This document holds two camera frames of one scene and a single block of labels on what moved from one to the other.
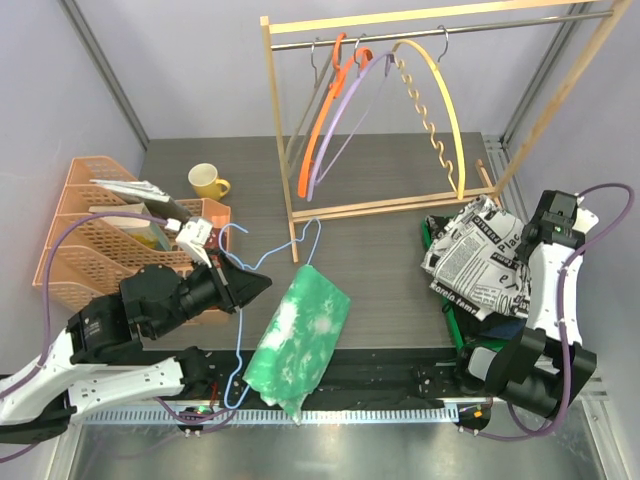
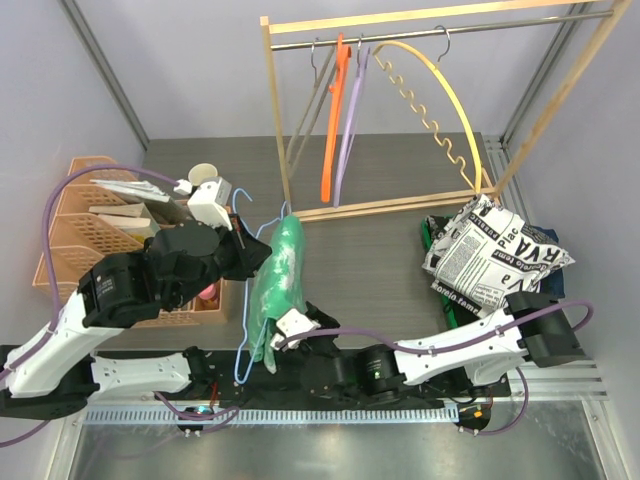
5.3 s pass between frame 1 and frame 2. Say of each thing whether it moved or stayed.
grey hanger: stayed
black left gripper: moved
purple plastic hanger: moved
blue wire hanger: moved
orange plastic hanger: moved
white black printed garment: stayed
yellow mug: stayed
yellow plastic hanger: moved
